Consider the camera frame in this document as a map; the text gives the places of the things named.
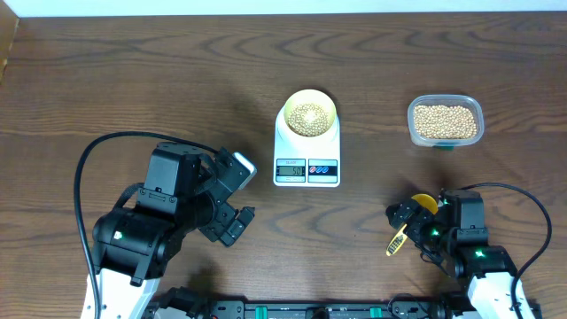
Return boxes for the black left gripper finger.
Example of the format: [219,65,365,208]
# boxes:
[237,206,255,228]
[219,220,247,247]

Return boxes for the yellow plastic scoop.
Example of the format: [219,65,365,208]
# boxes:
[386,193,439,256]

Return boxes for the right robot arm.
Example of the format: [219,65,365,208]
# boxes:
[385,190,540,318]

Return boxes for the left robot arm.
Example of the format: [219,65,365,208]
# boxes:
[82,142,256,318]

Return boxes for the white digital kitchen scale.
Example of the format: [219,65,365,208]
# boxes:
[273,106,341,188]

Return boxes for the yellow bowl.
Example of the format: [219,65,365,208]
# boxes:
[283,89,338,137]

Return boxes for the clear container of soybeans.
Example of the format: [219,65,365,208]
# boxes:
[408,94,485,148]

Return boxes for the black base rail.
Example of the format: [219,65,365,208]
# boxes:
[141,288,480,319]

